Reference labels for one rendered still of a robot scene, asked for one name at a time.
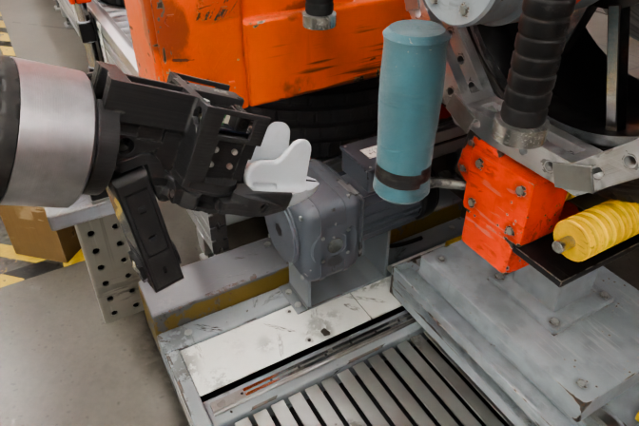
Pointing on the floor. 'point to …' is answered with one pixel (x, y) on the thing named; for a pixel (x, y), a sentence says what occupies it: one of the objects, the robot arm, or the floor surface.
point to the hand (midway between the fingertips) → (301, 189)
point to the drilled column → (110, 267)
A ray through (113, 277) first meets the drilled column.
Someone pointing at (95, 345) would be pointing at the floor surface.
